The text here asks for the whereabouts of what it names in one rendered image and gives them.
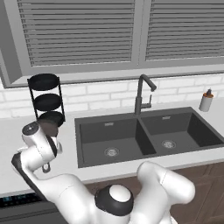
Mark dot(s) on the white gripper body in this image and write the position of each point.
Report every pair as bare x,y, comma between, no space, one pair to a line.
59,147

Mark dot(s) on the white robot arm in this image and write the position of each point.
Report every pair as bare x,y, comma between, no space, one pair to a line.
73,192

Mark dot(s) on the dark brown pan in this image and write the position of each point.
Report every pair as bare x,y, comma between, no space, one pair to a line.
50,129

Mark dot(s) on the dark grey double sink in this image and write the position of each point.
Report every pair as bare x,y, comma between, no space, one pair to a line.
116,137

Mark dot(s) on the dark dishwasher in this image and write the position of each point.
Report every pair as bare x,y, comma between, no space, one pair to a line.
17,207

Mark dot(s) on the dark grey tap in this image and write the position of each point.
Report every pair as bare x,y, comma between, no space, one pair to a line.
138,102

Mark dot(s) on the grey window blind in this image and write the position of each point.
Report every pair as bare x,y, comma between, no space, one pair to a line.
78,32
186,29

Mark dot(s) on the brown cupboard door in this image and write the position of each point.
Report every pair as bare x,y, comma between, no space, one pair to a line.
204,192

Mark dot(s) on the white soap dispenser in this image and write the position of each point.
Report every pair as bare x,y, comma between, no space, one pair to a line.
206,102

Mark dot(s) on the grey window frame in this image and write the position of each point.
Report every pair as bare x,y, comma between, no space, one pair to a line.
87,73

